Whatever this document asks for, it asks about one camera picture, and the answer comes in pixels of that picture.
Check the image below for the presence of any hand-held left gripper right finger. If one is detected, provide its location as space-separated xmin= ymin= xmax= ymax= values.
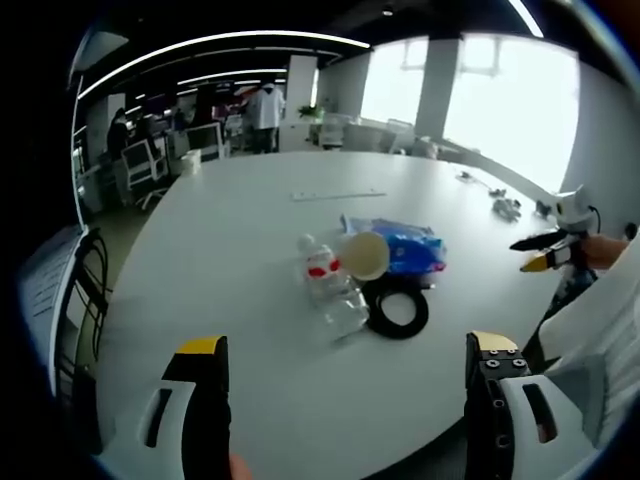
xmin=463 ymin=329 xmax=576 ymax=480

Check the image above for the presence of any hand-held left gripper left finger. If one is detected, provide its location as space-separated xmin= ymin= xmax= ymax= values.
xmin=130 ymin=335 xmax=234 ymax=480

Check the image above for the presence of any black tape roll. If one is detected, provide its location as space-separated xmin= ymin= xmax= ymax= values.
xmin=365 ymin=288 xmax=430 ymax=341

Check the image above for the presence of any blue plastic packet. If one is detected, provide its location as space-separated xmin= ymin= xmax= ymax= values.
xmin=339 ymin=214 xmax=448 ymax=277

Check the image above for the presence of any clear plastic water bottle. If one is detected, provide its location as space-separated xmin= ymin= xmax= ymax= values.
xmin=296 ymin=233 xmax=372 ymax=342

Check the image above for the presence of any beige paper cup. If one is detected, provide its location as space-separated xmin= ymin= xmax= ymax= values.
xmin=339 ymin=230 xmax=392 ymax=282

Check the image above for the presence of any small grey clutter item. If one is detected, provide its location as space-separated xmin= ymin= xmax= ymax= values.
xmin=491 ymin=196 xmax=523 ymax=222

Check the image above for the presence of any person's right hand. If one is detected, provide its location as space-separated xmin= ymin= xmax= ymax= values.
xmin=581 ymin=232 xmax=631 ymax=272

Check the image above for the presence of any person's left hand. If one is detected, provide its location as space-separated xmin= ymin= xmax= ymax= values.
xmin=229 ymin=452 xmax=254 ymax=480

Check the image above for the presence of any white table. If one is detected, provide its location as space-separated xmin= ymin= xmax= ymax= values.
xmin=97 ymin=149 xmax=604 ymax=480

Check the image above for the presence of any black metal chair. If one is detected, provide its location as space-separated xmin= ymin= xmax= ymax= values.
xmin=73 ymin=227 xmax=110 ymax=364

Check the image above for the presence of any long white strip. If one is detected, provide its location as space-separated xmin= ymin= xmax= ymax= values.
xmin=291 ymin=189 xmax=388 ymax=203

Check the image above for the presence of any white mesh office chair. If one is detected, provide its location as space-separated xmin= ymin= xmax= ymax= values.
xmin=120 ymin=138 xmax=170 ymax=210

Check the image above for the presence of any white cabinet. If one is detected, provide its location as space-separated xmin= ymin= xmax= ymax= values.
xmin=278 ymin=119 xmax=322 ymax=152

